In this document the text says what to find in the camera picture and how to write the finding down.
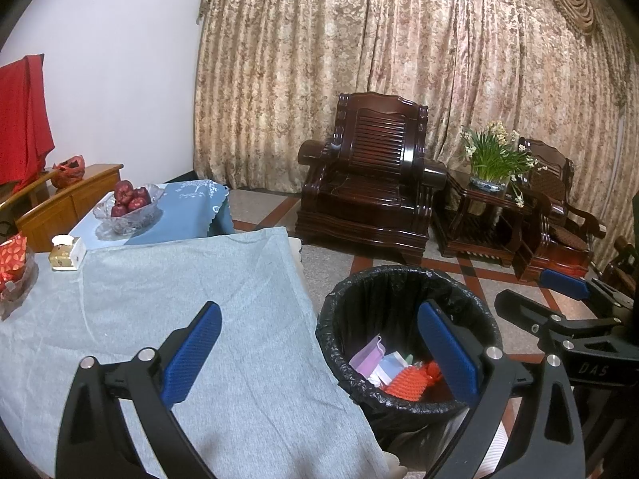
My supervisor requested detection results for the red crumpled gift bag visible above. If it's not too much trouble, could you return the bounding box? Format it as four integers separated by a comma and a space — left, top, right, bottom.
52, 156, 85, 189

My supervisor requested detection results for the potted narcissus plant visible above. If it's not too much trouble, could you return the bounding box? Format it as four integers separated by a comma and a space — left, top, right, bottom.
460, 121, 540, 208

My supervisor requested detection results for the glass dish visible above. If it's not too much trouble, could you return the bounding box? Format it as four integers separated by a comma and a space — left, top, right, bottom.
0, 252, 40, 321

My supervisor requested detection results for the trash bin with black bag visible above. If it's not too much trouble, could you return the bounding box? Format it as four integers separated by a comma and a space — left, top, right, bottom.
316, 265, 504, 452

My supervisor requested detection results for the beige floral curtain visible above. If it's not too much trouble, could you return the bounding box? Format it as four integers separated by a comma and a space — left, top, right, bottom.
192, 0, 639, 260

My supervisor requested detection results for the dark wooden side table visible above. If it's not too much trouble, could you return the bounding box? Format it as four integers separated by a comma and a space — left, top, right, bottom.
432, 170, 537, 267

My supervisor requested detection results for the red cloth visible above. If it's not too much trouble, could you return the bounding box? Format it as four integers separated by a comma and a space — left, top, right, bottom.
0, 54, 56, 186

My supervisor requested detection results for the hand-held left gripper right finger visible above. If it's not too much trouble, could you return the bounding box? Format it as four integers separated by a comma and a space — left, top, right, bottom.
417, 299, 586, 479

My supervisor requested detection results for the orange foam fruit net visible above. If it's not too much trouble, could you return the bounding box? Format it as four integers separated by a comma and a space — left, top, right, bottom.
380, 366, 435, 400

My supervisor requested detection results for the pink face mask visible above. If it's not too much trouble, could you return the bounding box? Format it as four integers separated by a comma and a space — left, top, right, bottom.
348, 334, 387, 377

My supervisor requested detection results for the dark wooden chair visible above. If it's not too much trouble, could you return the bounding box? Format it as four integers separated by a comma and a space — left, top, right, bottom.
599, 237, 639, 300

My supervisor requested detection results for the wooden cabinet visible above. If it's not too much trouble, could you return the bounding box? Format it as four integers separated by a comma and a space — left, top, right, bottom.
0, 162, 125, 253

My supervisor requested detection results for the red snack packet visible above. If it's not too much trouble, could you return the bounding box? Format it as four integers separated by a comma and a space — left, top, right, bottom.
0, 232, 28, 290

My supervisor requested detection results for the blue tablecloth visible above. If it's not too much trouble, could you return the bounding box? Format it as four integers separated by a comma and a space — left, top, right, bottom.
67, 180, 235, 253

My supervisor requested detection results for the dark wooden armchair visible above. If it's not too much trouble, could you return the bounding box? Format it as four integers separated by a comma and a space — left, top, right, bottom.
514, 137, 607, 283
294, 91, 447, 265

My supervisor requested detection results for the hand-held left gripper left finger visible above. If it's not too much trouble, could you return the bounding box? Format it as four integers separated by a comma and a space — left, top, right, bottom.
56, 301, 223, 479

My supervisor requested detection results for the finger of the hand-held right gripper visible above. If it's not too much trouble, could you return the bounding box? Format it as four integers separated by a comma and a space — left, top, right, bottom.
494, 289, 625, 355
539, 268, 639, 320

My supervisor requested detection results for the striped cloth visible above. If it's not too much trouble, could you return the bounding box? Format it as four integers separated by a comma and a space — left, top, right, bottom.
472, 426, 506, 479

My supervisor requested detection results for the gold and white tissue box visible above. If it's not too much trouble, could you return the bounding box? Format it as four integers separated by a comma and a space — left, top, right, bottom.
48, 234, 88, 271

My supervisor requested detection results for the glass fruit bowl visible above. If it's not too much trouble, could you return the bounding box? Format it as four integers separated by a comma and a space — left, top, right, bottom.
93, 183, 165, 235

